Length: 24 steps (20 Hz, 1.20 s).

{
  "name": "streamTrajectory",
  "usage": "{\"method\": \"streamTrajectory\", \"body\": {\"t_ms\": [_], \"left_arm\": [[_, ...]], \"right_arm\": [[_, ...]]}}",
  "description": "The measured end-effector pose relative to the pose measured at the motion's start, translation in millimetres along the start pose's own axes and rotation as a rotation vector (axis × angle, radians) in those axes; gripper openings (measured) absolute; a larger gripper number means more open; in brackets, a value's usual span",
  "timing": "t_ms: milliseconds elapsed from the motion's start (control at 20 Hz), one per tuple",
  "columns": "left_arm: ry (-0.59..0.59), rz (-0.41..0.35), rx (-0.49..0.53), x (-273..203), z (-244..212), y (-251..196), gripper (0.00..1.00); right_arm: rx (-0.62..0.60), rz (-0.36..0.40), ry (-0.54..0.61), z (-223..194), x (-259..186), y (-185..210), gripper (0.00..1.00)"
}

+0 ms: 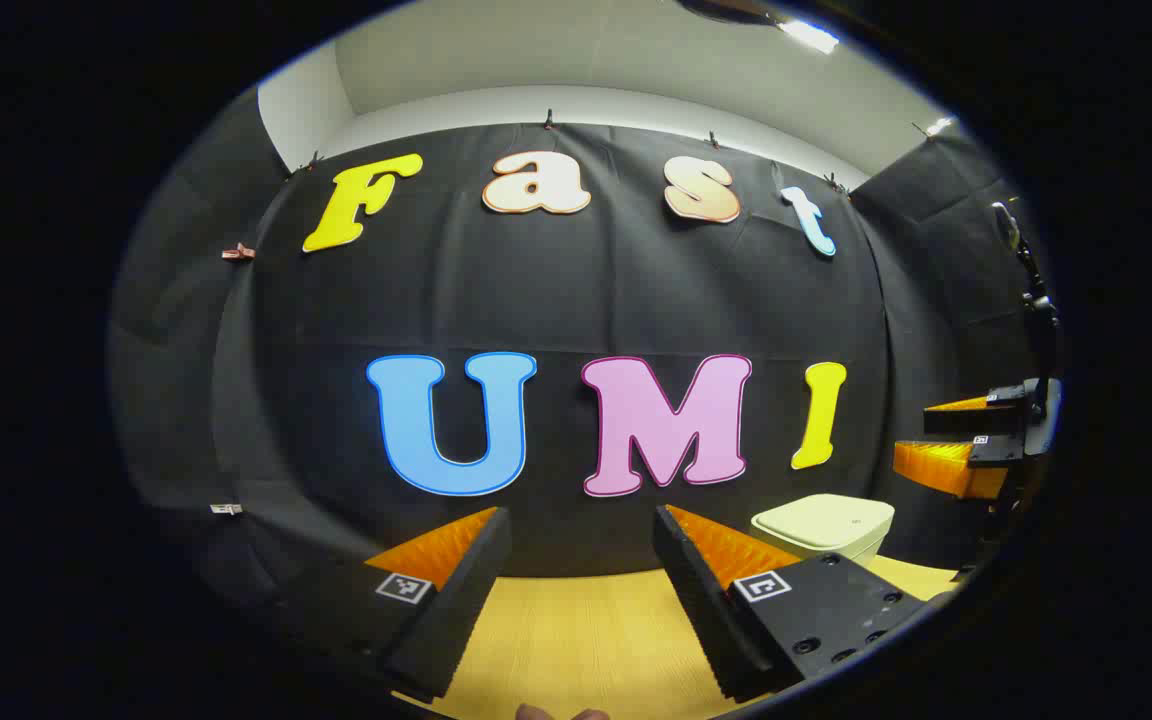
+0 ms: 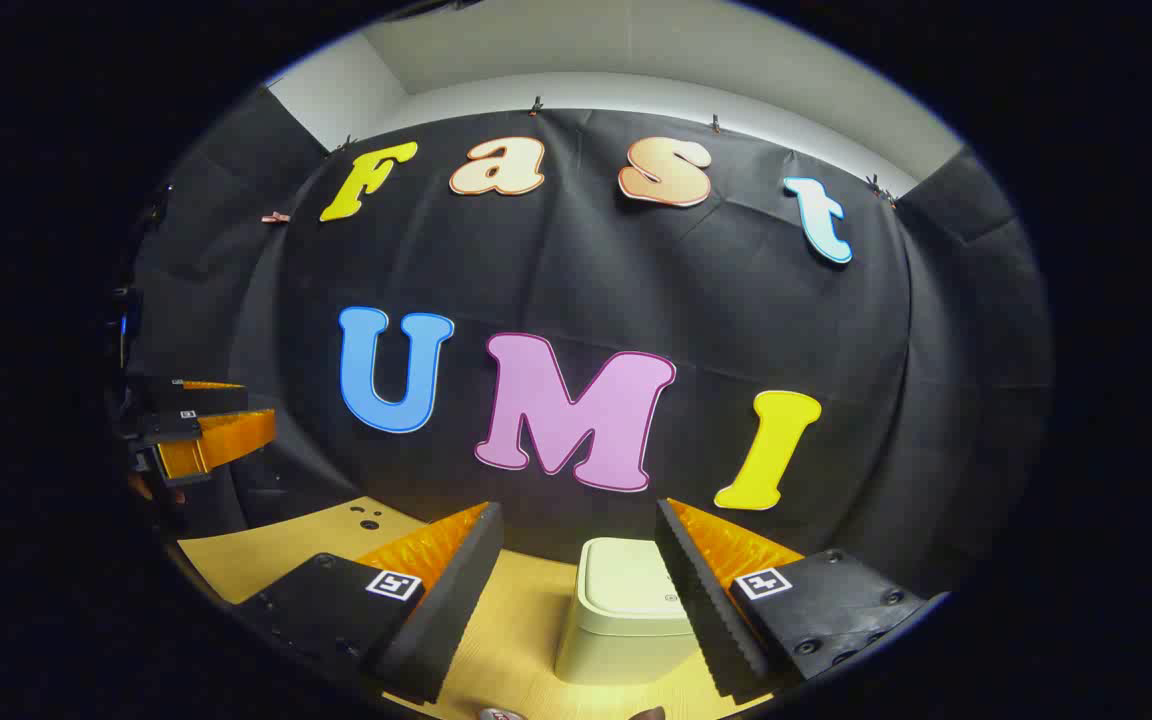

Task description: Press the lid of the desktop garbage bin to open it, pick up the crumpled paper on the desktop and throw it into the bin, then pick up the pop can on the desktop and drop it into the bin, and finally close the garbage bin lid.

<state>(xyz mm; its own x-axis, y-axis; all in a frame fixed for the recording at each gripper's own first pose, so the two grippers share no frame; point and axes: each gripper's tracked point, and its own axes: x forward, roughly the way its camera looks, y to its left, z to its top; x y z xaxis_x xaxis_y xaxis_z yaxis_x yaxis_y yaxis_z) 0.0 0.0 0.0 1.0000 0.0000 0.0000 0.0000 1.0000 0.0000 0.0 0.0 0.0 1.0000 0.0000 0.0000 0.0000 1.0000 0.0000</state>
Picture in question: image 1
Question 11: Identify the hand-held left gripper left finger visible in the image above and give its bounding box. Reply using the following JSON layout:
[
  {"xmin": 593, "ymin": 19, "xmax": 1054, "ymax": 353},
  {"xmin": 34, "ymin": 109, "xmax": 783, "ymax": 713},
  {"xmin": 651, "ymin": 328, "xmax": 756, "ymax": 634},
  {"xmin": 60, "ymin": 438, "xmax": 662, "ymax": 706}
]
[{"xmin": 271, "ymin": 506, "xmax": 514, "ymax": 703}]

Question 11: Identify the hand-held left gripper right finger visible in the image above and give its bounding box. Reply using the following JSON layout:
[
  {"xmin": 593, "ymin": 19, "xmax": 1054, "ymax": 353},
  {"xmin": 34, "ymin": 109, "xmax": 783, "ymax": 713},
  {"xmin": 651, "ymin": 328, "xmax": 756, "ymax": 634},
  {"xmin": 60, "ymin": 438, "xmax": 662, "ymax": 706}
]
[{"xmin": 652, "ymin": 503, "xmax": 930, "ymax": 703}]

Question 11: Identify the green desktop garbage bin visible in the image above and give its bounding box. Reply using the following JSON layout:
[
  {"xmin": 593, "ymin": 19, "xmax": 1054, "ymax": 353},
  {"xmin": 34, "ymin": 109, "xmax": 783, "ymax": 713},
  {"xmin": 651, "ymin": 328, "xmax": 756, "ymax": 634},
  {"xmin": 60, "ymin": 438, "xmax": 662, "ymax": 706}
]
[{"xmin": 750, "ymin": 492, "xmax": 896, "ymax": 568}]

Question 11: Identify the wooden desktop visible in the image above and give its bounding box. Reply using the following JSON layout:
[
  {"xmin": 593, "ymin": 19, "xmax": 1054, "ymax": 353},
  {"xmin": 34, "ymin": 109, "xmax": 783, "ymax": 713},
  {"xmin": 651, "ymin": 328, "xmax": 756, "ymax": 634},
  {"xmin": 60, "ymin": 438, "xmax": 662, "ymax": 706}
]
[{"xmin": 391, "ymin": 555, "xmax": 962, "ymax": 720}]

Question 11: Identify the black backdrop cloth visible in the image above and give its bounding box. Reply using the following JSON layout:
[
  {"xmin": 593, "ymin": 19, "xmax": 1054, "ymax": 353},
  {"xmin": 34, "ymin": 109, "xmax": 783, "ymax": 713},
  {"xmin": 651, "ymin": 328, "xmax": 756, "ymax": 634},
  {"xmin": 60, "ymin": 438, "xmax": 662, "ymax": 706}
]
[{"xmin": 108, "ymin": 85, "xmax": 1062, "ymax": 613}]

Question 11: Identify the ceiling light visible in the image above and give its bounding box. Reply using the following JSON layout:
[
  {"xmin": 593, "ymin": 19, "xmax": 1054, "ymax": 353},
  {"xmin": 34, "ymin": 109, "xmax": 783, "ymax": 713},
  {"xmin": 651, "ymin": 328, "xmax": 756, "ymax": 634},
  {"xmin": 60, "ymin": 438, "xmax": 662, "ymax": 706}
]
[{"xmin": 774, "ymin": 17, "xmax": 842, "ymax": 56}]

